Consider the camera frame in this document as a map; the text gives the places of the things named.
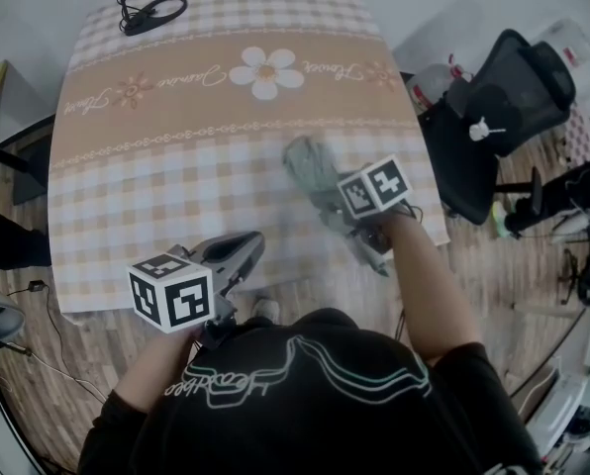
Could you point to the checked pink pad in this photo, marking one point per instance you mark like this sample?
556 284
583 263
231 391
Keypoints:
583 134

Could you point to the grey-green umbrella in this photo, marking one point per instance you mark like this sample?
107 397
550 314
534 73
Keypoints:
309 163

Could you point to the black mesh office chair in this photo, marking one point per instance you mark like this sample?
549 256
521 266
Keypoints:
522 92

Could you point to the black tripod equipment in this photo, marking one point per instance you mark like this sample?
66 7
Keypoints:
572 201

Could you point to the black power adapter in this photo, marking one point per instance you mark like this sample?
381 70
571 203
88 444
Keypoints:
36 286

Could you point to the person's left forearm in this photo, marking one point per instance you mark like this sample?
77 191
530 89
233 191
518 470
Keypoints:
156 369

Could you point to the person's right forearm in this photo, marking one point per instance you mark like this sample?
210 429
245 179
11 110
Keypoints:
428 285

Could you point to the small white keyring toy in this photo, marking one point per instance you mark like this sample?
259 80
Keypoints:
479 129

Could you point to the person's grey shoe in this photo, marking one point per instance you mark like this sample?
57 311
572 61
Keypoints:
266 310

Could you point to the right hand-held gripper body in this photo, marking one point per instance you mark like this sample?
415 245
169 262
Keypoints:
374 186

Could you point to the white box with red label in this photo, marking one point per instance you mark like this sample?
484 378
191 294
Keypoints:
569 42

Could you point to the black side desk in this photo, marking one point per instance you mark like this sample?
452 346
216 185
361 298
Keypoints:
25 166

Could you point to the person's black printed shirt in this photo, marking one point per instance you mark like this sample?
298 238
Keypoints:
300 413

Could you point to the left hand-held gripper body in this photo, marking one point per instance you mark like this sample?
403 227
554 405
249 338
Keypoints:
173 295

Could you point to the beige checked cloth table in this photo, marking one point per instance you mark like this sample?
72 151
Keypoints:
176 131

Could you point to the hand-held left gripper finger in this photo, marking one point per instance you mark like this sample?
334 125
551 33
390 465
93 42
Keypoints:
235 236
248 262

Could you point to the clear plastic water jug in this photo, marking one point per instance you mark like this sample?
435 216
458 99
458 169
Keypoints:
431 84

